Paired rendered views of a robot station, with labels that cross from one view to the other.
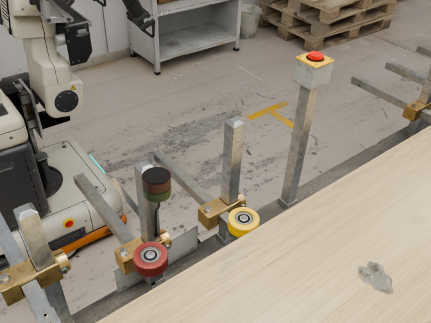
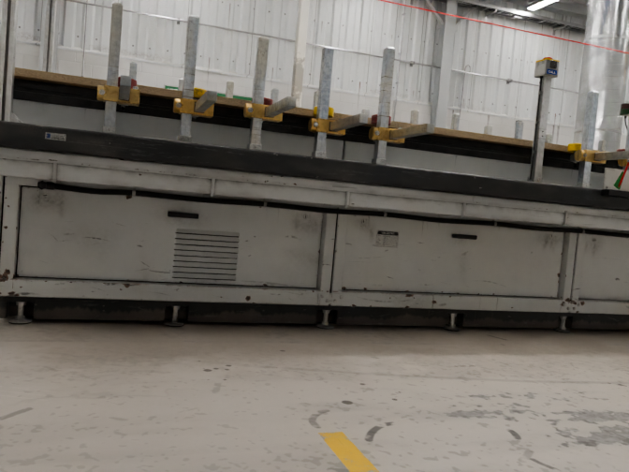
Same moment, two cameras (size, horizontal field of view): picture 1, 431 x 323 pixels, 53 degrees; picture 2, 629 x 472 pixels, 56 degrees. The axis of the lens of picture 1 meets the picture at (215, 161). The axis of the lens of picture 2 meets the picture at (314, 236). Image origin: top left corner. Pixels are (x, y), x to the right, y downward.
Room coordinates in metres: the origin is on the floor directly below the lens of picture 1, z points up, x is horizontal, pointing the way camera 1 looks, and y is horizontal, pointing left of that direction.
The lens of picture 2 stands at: (3.77, -0.21, 0.52)
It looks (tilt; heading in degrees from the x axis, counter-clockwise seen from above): 3 degrees down; 200
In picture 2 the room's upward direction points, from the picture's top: 5 degrees clockwise
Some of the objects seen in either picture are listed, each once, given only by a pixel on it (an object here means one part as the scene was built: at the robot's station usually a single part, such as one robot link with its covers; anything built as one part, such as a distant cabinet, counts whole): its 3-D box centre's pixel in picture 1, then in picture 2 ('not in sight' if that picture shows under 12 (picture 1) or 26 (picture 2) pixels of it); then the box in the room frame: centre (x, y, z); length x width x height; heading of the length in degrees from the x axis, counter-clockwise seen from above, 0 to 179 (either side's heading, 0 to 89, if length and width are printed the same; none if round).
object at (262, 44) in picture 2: not in sight; (257, 104); (1.82, -1.20, 0.87); 0.04 x 0.04 x 0.48; 39
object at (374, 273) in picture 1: (376, 274); not in sight; (0.60, -0.37, 0.91); 0.09 x 0.07 x 0.02; 17
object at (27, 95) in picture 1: (43, 97); not in sight; (1.68, 0.79, 0.68); 0.28 x 0.27 x 0.25; 39
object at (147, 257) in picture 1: (151, 268); not in sight; (0.63, 0.14, 0.85); 0.08 x 0.08 x 0.11
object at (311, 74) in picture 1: (312, 71); (546, 69); (1.03, -0.24, 1.18); 0.07 x 0.07 x 0.08; 39
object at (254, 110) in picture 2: not in sight; (263, 112); (1.80, -1.18, 0.84); 0.14 x 0.06 x 0.05; 129
